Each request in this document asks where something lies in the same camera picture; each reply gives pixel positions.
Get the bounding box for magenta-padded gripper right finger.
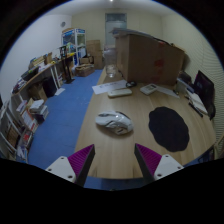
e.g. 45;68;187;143
134;143;185;185

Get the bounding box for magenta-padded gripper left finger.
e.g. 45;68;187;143
45;143;96;188

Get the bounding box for white and grey computer mouse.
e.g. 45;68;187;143
95;110;135;136

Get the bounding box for black scalloped mouse pad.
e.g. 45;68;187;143
148;106;191;153

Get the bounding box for cluttered book shelf unit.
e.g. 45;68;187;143
0;95;51;164

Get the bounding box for black marker pen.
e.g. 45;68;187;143
188;101;204;118

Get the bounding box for black office chair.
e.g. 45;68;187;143
206;99;217;122

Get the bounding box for white open notebook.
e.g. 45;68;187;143
185;91;210;116

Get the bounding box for grey paper sheet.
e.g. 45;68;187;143
155;84;181;100

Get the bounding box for white calculator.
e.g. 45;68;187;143
139;83;158;96

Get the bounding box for black computer monitor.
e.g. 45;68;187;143
193;69;216;108

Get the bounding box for white paper sheet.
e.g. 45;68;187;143
91;79;128;95

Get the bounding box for wooden side desk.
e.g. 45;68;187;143
11;53;76;103

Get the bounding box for open cardboard floor box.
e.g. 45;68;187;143
75;63;96;78

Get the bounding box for black floor stand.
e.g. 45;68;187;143
59;45;76;85

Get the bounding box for large brown cardboard box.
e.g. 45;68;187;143
112;28;186;87

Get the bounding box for clear glass jar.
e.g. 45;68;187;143
105;64;118;79

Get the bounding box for stacked brown cardboard boxes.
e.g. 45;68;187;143
85;39;105;70

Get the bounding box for blue and white glass cabinet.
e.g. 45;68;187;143
60;27;88;66

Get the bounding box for grey door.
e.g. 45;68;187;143
104;12;128;48

